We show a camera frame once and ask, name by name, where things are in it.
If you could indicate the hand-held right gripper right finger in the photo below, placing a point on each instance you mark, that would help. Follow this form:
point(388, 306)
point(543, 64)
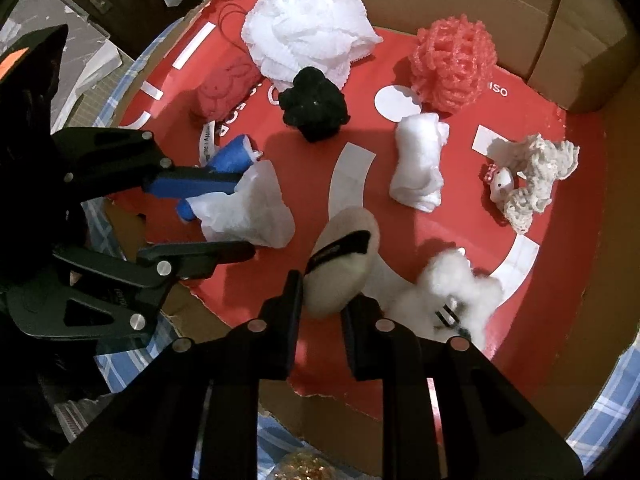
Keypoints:
point(360, 330)

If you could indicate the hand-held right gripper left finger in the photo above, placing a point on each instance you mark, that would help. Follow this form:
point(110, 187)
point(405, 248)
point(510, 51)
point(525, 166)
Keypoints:
point(295, 310)

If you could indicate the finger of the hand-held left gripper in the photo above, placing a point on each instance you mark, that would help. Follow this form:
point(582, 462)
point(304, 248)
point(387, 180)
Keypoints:
point(190, 182)
point(200, 257)

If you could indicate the beige powder puff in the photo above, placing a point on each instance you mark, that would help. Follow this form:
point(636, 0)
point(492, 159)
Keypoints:
point(335, 285)

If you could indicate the blue cloth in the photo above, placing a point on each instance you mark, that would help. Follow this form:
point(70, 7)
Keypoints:
point(232, 155)

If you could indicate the white tissue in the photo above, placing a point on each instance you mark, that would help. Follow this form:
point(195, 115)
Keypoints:
point(250, 210)

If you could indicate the red cloth with white label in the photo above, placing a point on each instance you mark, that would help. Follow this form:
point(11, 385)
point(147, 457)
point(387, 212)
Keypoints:
point(220, 90)

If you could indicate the white fluffy scrunchie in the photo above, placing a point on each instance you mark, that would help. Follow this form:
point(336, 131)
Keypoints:
point(450, 280)

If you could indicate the black fluffy scrunchie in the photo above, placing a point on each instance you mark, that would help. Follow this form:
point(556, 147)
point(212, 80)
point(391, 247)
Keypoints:
point(312, 105)

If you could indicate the white mesh bath loofah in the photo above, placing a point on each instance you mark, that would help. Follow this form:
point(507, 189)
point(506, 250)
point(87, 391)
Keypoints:
point(305, 25)

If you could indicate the cardboard box with red inside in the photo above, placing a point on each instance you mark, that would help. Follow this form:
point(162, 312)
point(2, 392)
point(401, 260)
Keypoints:
point(575, 240)

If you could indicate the cream crochet piece with charm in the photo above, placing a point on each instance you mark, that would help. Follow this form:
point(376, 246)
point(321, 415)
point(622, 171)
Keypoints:
point(540, 170)

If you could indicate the coral mesh bath loofah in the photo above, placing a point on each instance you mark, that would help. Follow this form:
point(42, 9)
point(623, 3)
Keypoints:
point(450, 65)

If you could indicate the small jar of gold capsules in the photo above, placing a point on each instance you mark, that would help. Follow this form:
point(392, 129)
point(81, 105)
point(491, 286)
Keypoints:
point(302, 467)

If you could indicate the dark brown door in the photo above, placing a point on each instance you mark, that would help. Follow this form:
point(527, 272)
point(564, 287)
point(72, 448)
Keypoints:
point(120, 15)

